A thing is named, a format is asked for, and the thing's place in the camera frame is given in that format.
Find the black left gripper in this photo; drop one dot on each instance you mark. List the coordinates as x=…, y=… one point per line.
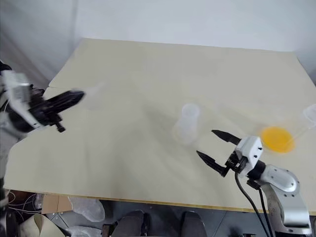
x=43, y=113

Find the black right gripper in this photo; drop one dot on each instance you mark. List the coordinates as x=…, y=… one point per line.
x=237, y=164

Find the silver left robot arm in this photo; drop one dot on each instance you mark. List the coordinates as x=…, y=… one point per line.
x=14, y=123

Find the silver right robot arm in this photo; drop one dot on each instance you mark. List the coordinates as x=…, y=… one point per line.
x=284, y=187

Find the clear plastic bottle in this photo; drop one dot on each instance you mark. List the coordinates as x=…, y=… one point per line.
x=187, y=123

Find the clear cup with orange liquid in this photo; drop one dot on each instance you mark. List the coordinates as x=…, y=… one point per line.
x=277, y=140

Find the dark rounded shape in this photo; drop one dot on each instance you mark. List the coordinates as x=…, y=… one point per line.
x=193, y=224
x=132, y=224

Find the brown cardboard box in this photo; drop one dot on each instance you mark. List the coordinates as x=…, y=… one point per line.
x=53, y=203

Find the clear plastic bag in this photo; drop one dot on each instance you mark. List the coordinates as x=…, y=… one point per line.
x=87, y=208
x=86, y=232

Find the beige curved sheet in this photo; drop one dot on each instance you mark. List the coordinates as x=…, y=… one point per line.
x=42, y=225

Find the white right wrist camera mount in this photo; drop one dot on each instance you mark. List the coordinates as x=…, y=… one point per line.
x=250, y=150

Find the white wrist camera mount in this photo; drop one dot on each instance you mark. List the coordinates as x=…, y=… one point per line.
x=250, y=150
x=18, y=93

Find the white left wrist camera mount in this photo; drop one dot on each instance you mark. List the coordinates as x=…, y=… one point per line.
x=18, y=93

